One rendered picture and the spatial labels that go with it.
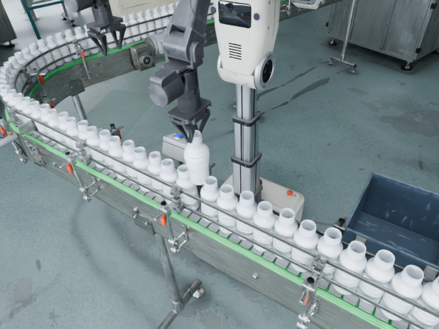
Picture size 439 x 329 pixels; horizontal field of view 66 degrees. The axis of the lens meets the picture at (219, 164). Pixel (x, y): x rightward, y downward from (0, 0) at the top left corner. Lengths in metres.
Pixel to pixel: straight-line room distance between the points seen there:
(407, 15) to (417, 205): 3.20
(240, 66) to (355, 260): 0.89
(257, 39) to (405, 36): 3.23
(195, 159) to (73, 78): 1.55
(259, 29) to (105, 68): 1.32
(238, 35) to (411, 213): 0.94
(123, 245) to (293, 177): 1.35
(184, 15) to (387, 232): 1.11
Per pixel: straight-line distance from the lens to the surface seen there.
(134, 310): 2.10
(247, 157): 1.72
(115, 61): 2.42
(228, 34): 1.41
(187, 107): 0.83
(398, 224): 1.52
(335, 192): 2.63
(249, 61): 1.40
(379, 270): 0.86
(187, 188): 1.02
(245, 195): 0.93
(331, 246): 0.86
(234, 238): 1.02
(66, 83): 2.32
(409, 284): 0.86
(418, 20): 4.36
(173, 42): 0.77
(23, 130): 1.60
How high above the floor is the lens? 1.82
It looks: 41 degrees down
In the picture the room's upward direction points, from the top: 4 degrees counter-clockwise
